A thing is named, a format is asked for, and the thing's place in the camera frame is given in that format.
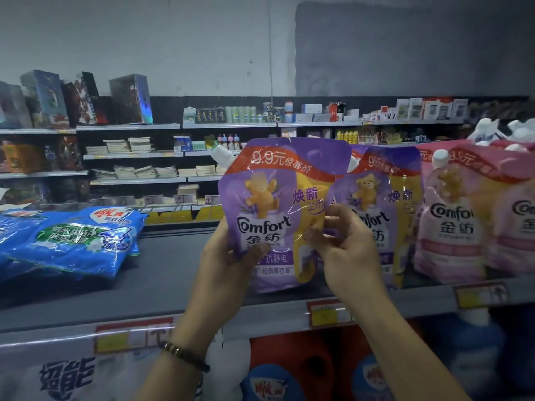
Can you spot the row of small bottles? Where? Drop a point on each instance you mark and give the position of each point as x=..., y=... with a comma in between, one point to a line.
x=226, y=142

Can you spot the dark background shelf unit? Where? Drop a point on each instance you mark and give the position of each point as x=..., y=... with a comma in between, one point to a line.
x=167, y=108

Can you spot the row of small toiletry boxes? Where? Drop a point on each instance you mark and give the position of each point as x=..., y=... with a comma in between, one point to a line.
x=426, y=108

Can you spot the large red detergent bottle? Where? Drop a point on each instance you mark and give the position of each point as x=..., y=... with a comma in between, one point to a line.
x=288, y=371
x=368, y=376

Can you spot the person's right hand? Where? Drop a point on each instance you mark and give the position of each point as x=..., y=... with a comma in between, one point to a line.
x=351, y=263

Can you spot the row of colourful boxes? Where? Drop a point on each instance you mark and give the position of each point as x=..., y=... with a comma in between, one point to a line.
x=29, y=154

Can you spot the grey metal shelf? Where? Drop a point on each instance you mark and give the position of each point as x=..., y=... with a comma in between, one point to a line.
x=150, y=284

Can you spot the white lavender detergent pouches group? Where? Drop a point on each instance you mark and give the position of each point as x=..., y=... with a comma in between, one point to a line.
x=506, y=129

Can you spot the person's left hand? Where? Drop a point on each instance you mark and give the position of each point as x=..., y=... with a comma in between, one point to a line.
x=221, y=284

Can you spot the stacks of folded white packs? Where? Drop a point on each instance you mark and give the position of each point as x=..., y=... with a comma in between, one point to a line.
x=125, y=146

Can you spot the row of boxed goods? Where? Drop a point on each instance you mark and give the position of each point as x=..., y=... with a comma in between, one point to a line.
x=75, y=100

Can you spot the red-framed price tag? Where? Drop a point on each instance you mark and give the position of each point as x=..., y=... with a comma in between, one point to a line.
x=328, y=314
x=482, y=295
x=134, y=336

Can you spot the person's right forearm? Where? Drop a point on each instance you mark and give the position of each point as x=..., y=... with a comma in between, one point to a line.
x=409, y=359

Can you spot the row of yellow packs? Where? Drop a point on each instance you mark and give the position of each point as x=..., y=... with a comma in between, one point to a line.
x=180, y=214

